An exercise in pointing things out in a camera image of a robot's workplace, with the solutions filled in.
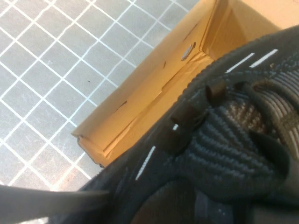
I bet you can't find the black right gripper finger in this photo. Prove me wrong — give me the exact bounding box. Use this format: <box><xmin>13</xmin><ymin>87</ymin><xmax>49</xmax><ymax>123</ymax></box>
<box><xmin>0</xmin><ymin>184</ymin><xmax>110</xmax><ymax>221</ymax></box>

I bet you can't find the brown cardboard shoe box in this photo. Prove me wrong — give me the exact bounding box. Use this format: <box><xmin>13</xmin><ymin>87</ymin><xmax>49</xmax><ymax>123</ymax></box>
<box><xmin>71</xmin><ymin>0</ymin><xmax>299</xmax><ymax>168</ymax></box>

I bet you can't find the black sneaker with white dashes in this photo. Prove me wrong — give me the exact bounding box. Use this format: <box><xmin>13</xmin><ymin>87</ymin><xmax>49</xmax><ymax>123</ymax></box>
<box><xmin>44</xmin><ymin>24</ymin><xmax>299</xmax><ymax>224</ymax></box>

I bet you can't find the grey white-checked tablecloth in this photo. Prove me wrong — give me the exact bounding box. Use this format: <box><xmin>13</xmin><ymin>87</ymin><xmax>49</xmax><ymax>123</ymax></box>
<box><xmin>0</xmin><ymin>0</ymin><xmax>204</xmax><ymax>224</ymax></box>

